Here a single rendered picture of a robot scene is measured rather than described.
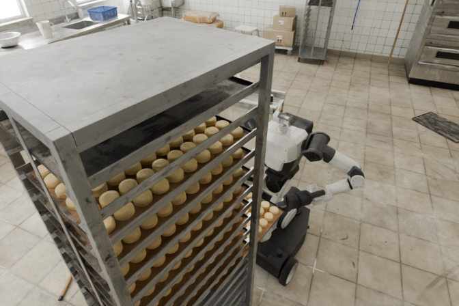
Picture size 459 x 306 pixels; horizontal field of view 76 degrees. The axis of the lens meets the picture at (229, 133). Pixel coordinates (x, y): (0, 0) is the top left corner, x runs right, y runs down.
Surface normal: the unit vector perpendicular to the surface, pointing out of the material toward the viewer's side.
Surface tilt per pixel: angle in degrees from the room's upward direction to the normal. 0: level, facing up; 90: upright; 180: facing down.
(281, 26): 93
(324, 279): 0
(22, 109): 0
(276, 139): 46
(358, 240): 0
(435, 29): 90
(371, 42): 90
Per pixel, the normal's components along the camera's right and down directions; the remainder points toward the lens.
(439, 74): -0.39, 0.55
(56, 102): 0.00, -0.82
